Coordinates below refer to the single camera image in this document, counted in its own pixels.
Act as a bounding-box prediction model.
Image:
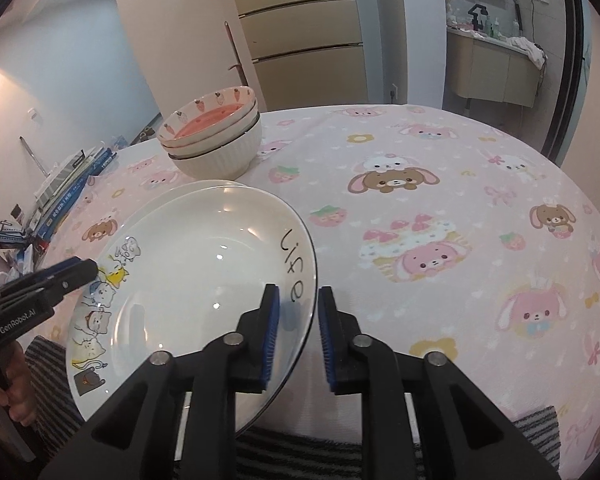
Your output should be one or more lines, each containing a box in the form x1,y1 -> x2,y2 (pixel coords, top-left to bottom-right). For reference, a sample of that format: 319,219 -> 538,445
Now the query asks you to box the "person's left hand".
0,342 -> 32,427

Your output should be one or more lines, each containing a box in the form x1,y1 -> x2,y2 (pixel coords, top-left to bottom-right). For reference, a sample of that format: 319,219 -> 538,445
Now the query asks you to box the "black and white striped shirt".
24,336 -> 563,480

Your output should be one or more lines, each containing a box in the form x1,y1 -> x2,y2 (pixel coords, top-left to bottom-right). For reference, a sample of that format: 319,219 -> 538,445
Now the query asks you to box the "white towel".
505,35 -> 548,68

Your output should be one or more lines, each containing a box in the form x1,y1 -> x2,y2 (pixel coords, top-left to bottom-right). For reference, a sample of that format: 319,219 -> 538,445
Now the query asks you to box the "frosted glass door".
540,0 -> 593,166

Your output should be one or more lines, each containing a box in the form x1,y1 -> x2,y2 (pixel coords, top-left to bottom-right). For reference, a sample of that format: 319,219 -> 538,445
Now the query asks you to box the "beige vanity cabinet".
447,30 -> 546,108

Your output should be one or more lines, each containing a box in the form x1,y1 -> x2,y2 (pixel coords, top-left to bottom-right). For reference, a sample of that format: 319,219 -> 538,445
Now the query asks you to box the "beige refrigerator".
222,0 -> 371,111

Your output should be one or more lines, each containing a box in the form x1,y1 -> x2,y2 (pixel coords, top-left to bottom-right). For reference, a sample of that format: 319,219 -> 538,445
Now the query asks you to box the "black faucet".
467,4 -> 488,33

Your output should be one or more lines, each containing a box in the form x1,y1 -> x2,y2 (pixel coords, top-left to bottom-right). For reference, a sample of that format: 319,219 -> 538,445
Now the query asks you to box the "pink strawberry print bowl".
160,107 -> 260,158
156,86 -> 257,143

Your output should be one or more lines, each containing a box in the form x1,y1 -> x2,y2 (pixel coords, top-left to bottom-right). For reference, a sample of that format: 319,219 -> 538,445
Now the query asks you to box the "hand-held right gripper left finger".
40,282 -> 281,480

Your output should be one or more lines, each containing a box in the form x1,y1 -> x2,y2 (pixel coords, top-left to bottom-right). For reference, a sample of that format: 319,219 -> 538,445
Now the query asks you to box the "pink cartoon print tablecloth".
45,102 -> 600,461

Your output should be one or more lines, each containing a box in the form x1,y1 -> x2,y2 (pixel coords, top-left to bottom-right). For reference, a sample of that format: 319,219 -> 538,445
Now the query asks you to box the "white black-rimmed plate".
122,179 -> 253,228

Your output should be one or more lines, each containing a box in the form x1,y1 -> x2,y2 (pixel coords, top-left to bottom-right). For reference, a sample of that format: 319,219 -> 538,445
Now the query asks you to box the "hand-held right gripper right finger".
317,286 -> 561,480

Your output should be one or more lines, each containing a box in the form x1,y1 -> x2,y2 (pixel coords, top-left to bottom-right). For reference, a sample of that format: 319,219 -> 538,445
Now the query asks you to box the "pile of books and boxes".
0,135 -> 118,271

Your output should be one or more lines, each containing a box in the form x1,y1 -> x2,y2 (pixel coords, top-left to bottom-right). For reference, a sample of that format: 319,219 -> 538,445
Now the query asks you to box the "white ribbed bowl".
169,115 -> 263,181

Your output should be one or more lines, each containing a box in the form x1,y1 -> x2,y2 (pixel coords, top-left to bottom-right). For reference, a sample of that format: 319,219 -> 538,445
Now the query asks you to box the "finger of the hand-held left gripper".
0,256 -> 102,307

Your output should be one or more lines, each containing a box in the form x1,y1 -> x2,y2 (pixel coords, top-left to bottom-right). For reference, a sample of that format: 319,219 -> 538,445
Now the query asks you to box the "white cartoon cat plate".
66,186 -> 318,423

